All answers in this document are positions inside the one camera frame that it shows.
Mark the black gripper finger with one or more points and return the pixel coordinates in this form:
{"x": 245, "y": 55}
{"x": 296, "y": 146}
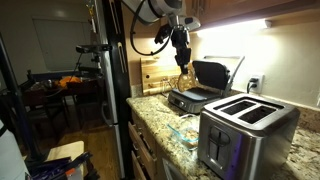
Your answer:
{"x": 179, "y": 62}
{"x": 187, "y": 61}

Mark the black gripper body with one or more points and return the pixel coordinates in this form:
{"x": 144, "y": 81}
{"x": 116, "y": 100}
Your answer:
{"x": 180, "y": 38}

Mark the brown bread slice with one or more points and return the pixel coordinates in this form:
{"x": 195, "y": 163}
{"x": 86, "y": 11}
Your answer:
{"x": 186, "y": 83}
{"x": 191, "y": 135}

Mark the stainless steel two-slot toaster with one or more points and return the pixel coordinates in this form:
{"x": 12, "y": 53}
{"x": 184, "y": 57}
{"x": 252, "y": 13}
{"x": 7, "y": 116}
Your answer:
{"x": 263, "y": 143}

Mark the wooden cutting board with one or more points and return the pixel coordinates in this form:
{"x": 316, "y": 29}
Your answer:
{"x": 156, "y": 73}

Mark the black silver panini grill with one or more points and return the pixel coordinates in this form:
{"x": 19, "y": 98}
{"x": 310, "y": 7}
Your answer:
{"x": 200, "y": 95}

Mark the bright under-cabinet light strip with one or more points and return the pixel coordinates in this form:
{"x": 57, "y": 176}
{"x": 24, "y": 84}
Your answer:
{"x": 233, "y": 28}

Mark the wooden upper cabinet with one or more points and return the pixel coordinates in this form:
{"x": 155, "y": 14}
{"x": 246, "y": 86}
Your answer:
{"x": 240, "y": 8}

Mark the clear glass baking dish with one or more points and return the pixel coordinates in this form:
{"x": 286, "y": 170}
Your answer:
{"x": 173, "y": 130}

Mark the wooden base cabinet with drawers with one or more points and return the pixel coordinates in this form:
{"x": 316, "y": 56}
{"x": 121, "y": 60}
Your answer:
{"x": 141, "y": 146}

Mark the dark wooden chair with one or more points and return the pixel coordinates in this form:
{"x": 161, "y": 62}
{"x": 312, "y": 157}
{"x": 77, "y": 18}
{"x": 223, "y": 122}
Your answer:
{"x": 83, "y": 89}
{"x": 36, "y": 101}

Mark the orange object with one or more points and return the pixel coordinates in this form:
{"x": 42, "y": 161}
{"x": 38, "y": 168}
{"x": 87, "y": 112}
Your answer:
{"x": 69, "y": 81}

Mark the dark dining table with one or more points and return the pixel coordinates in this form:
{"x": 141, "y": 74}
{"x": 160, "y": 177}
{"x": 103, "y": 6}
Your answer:
{"x": 40, "y": 87}

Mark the light wooden tabletop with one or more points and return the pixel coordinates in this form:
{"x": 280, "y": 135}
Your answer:
{"x": 65, "y": 150}

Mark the dark blue tool pile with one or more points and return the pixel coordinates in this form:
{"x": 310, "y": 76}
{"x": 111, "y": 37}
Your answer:
{"x": 56, "y": 168}

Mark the black metal stand pole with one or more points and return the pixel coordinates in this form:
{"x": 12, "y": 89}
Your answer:
{"x": 16, "y": 100}

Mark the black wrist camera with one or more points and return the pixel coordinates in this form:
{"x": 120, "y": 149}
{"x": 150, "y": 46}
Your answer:
{"x": 162, "y": 33}

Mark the white wall outlet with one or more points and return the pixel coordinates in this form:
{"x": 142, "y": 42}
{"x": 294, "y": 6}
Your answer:
{"x": 261, "y": 86}

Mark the black camera tripod mount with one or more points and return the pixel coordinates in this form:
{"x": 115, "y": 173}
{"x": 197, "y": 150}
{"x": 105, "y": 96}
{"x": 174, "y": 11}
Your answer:
{"x": 96, "y": 61}

